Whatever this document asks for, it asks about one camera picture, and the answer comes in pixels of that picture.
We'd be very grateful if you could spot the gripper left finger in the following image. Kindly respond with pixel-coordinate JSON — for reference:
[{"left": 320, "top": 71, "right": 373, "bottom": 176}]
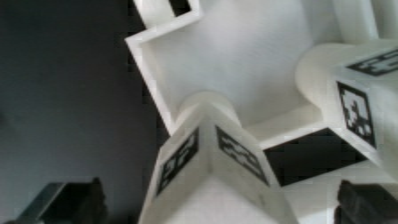
[{"left": 5, "top": 182, "right": 66, "bottom": 224}]

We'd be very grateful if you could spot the white chair leg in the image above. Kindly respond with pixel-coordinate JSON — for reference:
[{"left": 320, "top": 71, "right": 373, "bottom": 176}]
[
  {"left": 139, "top": 92, "right": 299, "bottom": 224},
  {"left": 295, "top": 39, "right": 398, "bottom": 182}
]

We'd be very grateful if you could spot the white chair seat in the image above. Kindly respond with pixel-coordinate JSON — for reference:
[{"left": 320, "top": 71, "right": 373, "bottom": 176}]
[{"left": 123, "top": 0, "right": 398, "bottom": 151}]

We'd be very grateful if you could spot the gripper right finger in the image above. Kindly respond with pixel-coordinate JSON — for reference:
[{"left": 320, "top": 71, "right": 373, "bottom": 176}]
[{"left": 334, "top": 180, "right": 398, "bottom": 224}]

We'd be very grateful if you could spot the white front fence rail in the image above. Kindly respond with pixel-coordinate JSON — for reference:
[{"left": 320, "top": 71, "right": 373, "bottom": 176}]
[{"left": 283, "top": 161, "right": 398, "bottom": 224}]

